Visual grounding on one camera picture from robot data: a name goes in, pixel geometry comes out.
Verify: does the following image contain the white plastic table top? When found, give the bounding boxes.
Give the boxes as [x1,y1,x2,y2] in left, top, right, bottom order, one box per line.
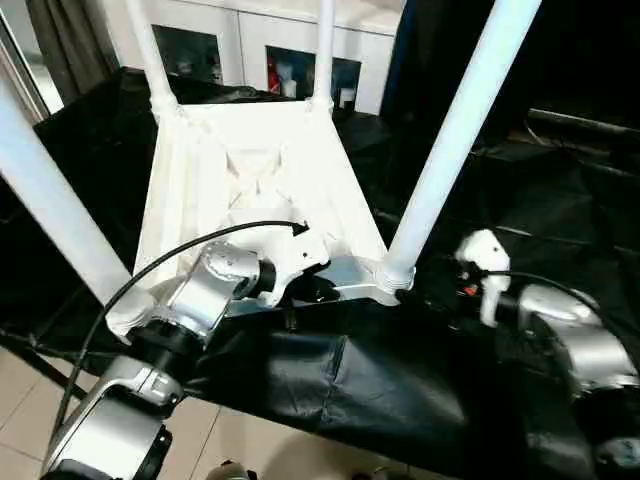
[106,96,417,347]

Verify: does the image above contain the black mat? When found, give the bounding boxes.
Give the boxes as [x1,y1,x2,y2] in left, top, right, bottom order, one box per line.
[0,64,640,480]

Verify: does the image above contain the black rod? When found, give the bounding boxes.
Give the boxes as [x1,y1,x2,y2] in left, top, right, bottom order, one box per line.
[527,107,640,137]

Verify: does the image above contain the black box with gold label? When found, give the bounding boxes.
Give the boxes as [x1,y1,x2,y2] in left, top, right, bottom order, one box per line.
[388,0,535,137]

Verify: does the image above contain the white cabinet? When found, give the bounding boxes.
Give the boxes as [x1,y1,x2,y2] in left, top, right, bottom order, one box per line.
[106,0,402,115]

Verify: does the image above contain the black stand foot bar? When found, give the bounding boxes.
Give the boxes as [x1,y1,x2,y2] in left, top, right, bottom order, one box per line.
[0,333,87,402]

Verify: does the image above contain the grey curtain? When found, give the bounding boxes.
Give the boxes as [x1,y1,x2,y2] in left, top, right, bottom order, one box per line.
[26,0,120,105]

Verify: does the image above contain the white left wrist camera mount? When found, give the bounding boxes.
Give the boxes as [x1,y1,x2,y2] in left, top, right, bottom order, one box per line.
[266,228,332,310]

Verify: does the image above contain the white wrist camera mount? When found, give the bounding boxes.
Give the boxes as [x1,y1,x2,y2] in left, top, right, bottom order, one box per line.
[266,228,332,310]
[456,227,513,330]

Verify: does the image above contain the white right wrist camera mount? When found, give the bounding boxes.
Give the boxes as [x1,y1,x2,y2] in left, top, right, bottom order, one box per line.
[456,227,513,330]

